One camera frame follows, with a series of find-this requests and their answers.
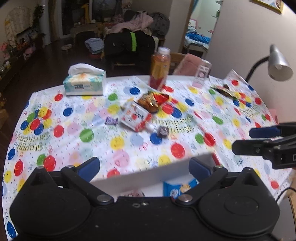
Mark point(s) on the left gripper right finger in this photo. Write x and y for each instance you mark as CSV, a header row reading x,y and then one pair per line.
x,y
208,176

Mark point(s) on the tissue box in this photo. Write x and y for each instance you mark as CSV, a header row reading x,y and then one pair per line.
x,y
84,79

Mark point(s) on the dark plum candy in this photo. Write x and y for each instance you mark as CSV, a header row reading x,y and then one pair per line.
x,y
163,132

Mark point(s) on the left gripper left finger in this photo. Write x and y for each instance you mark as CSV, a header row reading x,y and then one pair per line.
x,y
78,178

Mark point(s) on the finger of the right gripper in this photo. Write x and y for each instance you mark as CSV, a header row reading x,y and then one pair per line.
x,y
256,147
265,132

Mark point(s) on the black bag green stripe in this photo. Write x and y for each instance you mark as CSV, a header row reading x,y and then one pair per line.
x,y
129,47

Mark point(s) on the white red snack packet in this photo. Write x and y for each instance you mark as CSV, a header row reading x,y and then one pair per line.
x,y
135,117

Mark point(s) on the small purple candy wrapper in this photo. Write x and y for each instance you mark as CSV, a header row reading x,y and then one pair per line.
x,y
111,121

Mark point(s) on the orange juice bottle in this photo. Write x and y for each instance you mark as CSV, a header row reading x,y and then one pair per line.
x,y
160,66

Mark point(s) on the framed food picture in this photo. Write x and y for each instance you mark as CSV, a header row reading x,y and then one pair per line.
x,y
275,5

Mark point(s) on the clear pink plastic case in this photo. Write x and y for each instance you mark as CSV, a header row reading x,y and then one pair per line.
x,y
202,73

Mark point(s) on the wooden chair far side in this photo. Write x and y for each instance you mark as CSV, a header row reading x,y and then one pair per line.
x,y
176,59

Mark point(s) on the blue cookie packet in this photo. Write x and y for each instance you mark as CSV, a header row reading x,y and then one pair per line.
x,y
175,190

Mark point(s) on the white red cardboard box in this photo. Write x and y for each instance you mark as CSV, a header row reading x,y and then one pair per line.
x,y
150,182

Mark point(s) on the opened wrapper on tablecloth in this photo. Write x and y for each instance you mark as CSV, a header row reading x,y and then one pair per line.
x,y
224,91

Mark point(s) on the pile of clothes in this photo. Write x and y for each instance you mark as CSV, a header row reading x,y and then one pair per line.
x,y
155,24

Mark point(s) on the balloon birthday tablecloth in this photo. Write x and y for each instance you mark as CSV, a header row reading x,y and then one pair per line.
x,y
56,130

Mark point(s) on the red yellow chip bag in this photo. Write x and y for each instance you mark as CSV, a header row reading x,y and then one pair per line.
x,y
151,101

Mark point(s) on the silver desk lamp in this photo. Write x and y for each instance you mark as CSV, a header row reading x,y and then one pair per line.
x,y
278,68

